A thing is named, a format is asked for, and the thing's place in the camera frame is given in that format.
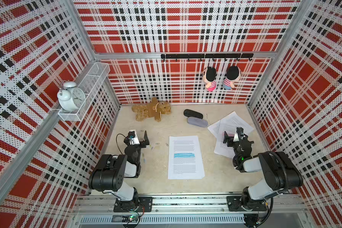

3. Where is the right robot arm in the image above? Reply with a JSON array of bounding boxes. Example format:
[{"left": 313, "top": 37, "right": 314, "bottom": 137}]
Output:
[{"left": 223, "top": 127, "right": 303, "bottom": 205}]

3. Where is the pink striped plush doll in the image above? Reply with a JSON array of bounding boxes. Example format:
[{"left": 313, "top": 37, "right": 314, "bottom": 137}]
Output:
[{"left": 202, "top": 66, "right": 217, "bottom": 92}]

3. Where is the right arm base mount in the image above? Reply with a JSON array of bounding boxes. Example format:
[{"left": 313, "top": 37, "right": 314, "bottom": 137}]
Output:
[{"left": 227, "top": 195, "right": 268, "bottom": 212}]

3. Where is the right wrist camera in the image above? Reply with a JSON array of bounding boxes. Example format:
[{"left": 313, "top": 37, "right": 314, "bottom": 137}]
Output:
[{"left": 233, "top": 127, "right": 244, "bottom": 142}]

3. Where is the brown teddy bear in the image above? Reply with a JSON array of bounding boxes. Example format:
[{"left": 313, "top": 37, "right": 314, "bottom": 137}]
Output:
[{"left": 132, "top": 97, "right": 171, "bottom": 122}]

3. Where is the grey glasses case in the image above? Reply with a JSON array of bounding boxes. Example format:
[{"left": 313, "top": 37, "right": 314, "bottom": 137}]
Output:
[{"left": 187, "top": 117, "right": 208, "bottom": 128}]

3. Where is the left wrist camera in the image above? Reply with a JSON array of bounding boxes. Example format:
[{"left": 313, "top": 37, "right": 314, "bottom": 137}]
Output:
[{"left": 128, "top": 130, "right": 140, "bottom": 145}]

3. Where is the blue striped plush doll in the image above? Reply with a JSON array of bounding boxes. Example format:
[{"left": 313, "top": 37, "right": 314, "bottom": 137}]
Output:
[{"left": 222, "top": 66, "right": 241, "bottom": 90}]

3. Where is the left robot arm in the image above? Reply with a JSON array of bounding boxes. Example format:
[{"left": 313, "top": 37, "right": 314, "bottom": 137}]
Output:
[{"left": 88, "top": 131, "right": 150, "bottom": 204}]

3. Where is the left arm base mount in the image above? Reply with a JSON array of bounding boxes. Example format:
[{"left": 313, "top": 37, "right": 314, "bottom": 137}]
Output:
[{"left": 113, "top": 197, "right": 153, "bottom": 213}]

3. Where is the black wall hook rail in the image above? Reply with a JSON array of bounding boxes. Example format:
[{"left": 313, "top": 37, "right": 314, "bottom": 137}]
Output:
[{"left": 161, "top": 53, "right": 254, "bottom": 60}]

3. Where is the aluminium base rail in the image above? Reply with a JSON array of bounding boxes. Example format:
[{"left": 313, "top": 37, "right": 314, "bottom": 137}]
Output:
[{"left": 69, "top": 192, "right": 313, "bottom": 228}]

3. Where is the blue highlighted paper document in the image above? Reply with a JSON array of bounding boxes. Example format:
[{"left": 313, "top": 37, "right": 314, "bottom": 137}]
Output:
[{"left": 168, "top": 136, "right": 205, "bottom": 180}]

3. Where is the pink highlighted paper document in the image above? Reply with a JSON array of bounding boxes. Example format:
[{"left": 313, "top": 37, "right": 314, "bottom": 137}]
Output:
[{"left": 214, "top": 134, "right": 235, "bottom": 158}]

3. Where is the white wire shelf basket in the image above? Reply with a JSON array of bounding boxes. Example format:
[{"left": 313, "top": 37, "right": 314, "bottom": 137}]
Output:
[{"left": 59, "top": 62, "right": 110, "bottom": 122}]

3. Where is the black glasses case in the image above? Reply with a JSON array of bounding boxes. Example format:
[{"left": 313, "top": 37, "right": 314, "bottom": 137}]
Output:
[{"left": 183, "top": 109, "right": 203, "bottom": 119}]

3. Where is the white alarm clock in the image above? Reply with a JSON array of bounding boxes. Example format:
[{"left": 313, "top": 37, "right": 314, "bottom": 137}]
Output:
[{"left": 57, "top": 81, "right": 86, "bottom": 112}]

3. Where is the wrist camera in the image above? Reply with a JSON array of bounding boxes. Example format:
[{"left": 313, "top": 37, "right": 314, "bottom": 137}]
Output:
[
  {"left": 128, "top": 130, "right": 140, "bottom": 145},
  {"left": 233, "top": 127, "right": 244, "bottom": 142}
]

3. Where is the yellow highlighted paper document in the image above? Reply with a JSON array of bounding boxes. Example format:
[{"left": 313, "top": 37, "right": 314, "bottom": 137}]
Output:
[{"left": 208, "top": 112, "right": 254, "bottom": 140}]

